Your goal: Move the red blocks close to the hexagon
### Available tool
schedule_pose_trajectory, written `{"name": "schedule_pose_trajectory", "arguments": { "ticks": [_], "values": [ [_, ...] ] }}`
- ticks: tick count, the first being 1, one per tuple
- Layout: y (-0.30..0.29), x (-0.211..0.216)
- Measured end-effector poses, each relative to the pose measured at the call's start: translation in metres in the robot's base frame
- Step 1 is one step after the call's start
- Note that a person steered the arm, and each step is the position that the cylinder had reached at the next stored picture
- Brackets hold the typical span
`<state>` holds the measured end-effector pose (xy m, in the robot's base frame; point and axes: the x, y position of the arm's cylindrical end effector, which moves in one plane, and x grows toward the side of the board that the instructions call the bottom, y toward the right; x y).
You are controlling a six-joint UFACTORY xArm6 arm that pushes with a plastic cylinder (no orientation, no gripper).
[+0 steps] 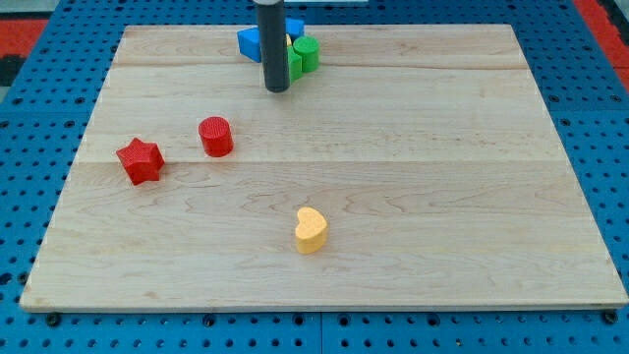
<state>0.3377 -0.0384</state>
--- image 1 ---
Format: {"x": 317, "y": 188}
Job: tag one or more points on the yellow heart block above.
{"x": 311, "y": 231}

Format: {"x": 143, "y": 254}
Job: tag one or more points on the red cylinder block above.
{"x": 215, "y": 136}

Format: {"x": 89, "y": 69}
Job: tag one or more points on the light wooden board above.
{"x": 428, "y": 149}

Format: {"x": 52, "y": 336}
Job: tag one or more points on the green star block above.
{"x": 295, "y": 65}

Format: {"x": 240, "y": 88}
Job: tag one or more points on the green cylinder block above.
{"x": 307, "y": 47}

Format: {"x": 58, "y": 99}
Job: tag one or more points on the blue cube block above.
{"x": 295, "y": 28}

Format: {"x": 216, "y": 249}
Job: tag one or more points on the blue triangle block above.
{"x": 248, "y": 41}

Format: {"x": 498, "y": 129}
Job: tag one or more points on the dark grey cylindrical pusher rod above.
{"x": 272, "y": 41}

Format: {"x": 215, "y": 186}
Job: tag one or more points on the red star block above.
{"x": 142, "y": 161}

